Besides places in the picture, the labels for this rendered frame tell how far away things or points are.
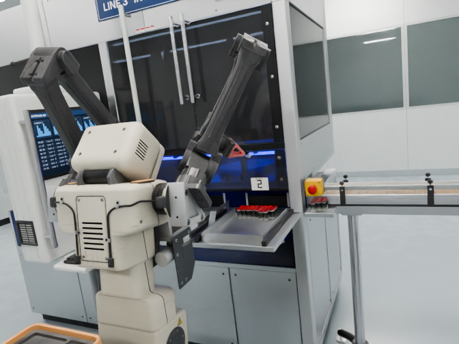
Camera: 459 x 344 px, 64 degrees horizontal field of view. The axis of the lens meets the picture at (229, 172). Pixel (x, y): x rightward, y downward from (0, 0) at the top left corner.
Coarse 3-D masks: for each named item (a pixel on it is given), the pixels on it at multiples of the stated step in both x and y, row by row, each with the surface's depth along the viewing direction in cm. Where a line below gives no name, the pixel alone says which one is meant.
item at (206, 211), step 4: (224, 204) 186; (228, 204) 191; (204, 208) 194; (208, 208) 193; (212, 208) 192; (216, 208) 191; (220, 208) 182; (204, 212) 186; (208, 212) 186; (208, 216) 171; (204, 220) 167; (196, 224) 161; (200, 224) 163; (192, 228) 163
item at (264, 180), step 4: (252, 180) 174; (256, 180) 174; (264, 180) 172; (252, 184) 175; (256, 184) 174; (264, 184) 172; (252, 188) 175; (256, 188) 174; (260, 188) 174; (264, 188) 173; (268, 188) 172
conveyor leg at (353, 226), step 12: (348, 216) 175; (348, 228) 177; (360, 252) 178; (360, 264) 178; (360, 276) 179; (360, 288) 180; (360, 300) 181; (360, 312) 182; (360, 324) 183; (360, 336) 185
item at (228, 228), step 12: (228, 216) 170; (216, 228) 158; (228, 228) 158; (240, 228) 157; (252, 228) 155; (264, 228) 153; (204, 240) 147; (216, 240) 145; (228, 240) 142; (240, 240) 140; (252, 240) 138
